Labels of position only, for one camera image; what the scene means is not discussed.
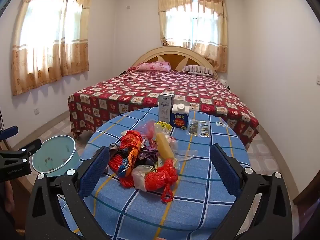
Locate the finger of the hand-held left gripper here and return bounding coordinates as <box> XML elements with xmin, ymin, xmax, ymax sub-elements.
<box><xmin>0</xmin><ymin>139</ymin><xmax>42</xmax><ymax>160</ymax></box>
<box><xmin>0</xmin><ymin>126</ymin><xmax>19</xmax><ymax>142</ymax></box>

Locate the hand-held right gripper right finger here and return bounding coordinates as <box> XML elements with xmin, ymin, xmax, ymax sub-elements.
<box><xmin>207</xmin><ymin>144</ymin><xmax>293</xmax><ymax>240</ymax></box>

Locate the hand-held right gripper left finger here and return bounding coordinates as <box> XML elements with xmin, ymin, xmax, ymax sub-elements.
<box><xmin>25</xmin><ymin>146</ymin><xmax>118</xmax><ymax>240</ymax></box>

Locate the light blue trash bin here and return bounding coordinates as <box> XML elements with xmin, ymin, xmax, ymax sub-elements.
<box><xmin>32</xmin><ymin>135</ymin><xmax>80</xmax><ymax>178</ymax></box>

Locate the person's left forearm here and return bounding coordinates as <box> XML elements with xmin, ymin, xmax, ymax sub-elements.
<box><xmin>0</xmin><ymin>180</ymin><xmax>15</xmax><ymax>214</ymax></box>

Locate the dark wrapper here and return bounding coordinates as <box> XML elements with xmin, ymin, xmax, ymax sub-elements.
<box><xmin>109</xmin><ymin>144</ymin><xmax>130</xmax><ymax>159</ymax></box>

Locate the clear plastic wrapper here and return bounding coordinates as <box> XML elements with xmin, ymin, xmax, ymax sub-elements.
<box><xmin>175</xmin><ymin>149</ymin><xmax>199</xmax><ymax>162</ymax></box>

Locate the white plastic bag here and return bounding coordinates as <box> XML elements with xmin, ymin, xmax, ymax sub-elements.
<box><xmin>131</xmin><ymin>165</ymin><xmax>153</xmax><ymax>190</ymax></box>

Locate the clear sachet with dark contents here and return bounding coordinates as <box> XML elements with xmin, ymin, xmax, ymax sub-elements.
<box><xmin>187</xmin><ymin>119</ymin><xmax>199</xmax><ymax>135</ymax></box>
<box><xmin>197</xmin><ymin>120</ymin><xmax>210</xmax><ymax>138</ymax></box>

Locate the purple wrapper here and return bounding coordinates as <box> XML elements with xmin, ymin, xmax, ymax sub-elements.
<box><xmin>139</xmin><ymin>147</ymin><xmax>160</xmax><ymax>167</ymax></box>

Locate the yellow plastic packet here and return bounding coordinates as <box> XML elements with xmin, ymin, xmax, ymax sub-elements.
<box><xmin>156</xmin><ymin>133</ymin><xmax>175</xmax><ymax>160</ymax></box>

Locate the pink plastic bag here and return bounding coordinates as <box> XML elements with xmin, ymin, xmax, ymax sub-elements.
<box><xmin>136</xmin><ymin>121</ymin><xmax>157</xmax><ymax>140</ymax></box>

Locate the blue milk carton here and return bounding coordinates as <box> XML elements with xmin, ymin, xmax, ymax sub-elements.
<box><xmin>170</xmin><ymin>103</ymin><xmax>190</xmax><ymax>130</ymax></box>

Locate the wide beige patterned curtain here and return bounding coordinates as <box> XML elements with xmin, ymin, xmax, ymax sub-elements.
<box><xmin>10</xmin><ymin>0</ymin><xmax>93</xmax><ymax>97</ymax></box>

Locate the white milk carton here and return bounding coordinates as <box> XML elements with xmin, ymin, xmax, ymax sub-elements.
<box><xmin>159</xmin><ymin>93</ymin><xmax>175</xmax><ymax>122</ymax></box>

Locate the bed with red quilt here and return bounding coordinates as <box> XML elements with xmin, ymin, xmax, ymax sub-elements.
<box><xmin>67</xmin><ymin>69</ymin><xmax>260</xmax><ymax>150</ymax></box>

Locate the striped pillow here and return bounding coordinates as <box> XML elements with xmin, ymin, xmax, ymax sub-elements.
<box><xmin>182</xmin><ymin>65</ymin><xmax>216</xmax><ymax>77</ymax></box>

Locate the narrow beige patterned curtain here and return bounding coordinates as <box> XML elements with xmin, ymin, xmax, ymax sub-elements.
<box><xmin>157</xmin><ymin>0</ymin><xmax>228</xmax><ymax>73</ymax></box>

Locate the pink floral pillow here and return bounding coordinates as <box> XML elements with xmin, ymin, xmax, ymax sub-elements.
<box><xmin>126</xmin><ymin>61</ymin><xmax>172</xmax><ymax>73</ymax></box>

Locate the cream wooden headboard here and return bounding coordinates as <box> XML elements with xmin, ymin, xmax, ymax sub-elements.
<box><xmin>131</xmin><ymin>46</ymin><xmax>218</xmax><ymax>79</ymax></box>

